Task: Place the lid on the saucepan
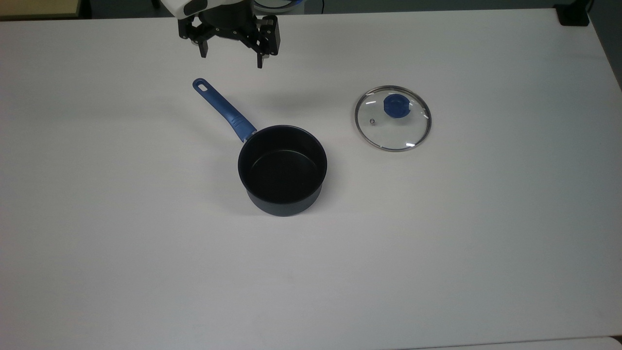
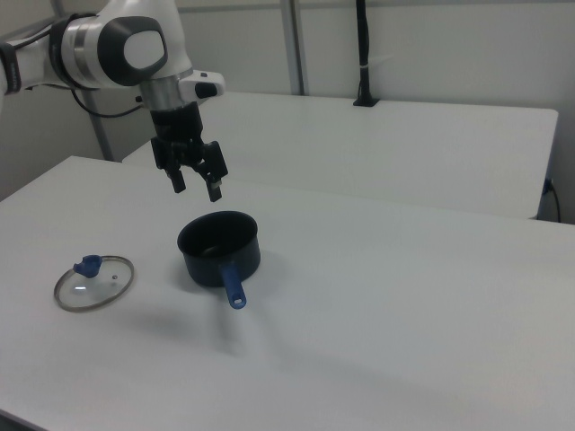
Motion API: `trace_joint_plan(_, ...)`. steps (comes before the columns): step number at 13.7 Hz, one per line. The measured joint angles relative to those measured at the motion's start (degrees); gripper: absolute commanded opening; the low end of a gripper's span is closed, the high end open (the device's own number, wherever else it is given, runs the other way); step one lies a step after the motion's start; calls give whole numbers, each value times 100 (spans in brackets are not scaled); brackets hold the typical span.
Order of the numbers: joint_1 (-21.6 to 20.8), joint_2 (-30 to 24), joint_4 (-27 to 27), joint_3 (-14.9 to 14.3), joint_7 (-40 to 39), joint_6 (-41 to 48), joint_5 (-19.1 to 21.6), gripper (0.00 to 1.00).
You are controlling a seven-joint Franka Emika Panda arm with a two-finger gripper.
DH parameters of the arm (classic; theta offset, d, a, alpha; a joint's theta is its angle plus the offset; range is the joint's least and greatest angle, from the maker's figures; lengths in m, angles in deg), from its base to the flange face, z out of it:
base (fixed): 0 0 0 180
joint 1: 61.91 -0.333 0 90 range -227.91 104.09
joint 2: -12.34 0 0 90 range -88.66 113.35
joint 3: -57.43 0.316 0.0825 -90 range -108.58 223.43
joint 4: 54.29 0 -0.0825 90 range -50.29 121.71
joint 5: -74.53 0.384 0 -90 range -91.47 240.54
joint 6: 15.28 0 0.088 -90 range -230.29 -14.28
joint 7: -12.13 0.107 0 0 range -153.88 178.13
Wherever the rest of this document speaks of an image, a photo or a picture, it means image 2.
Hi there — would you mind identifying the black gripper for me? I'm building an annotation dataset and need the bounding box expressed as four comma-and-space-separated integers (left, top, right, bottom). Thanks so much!
149, 101, 230, 204

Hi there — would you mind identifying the glass lid with blue knob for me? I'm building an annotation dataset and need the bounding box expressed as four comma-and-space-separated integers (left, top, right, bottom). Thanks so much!
53, 253, 136, 313

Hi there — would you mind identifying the white side table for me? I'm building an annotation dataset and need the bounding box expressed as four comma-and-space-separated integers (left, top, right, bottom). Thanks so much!
121, 92, 560, 221

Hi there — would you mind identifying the dark saucepan with blue handle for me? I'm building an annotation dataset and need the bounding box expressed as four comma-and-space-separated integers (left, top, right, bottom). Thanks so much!
177, 210, 262, 310

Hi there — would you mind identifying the grey partition frame post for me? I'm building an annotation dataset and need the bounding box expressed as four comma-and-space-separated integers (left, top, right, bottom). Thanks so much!
281, 0, 312, 97
88, 110, 114, 163

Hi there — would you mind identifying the black clamped camera pole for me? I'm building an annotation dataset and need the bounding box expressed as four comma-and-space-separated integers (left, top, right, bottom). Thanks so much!
352, 0, 381, 109

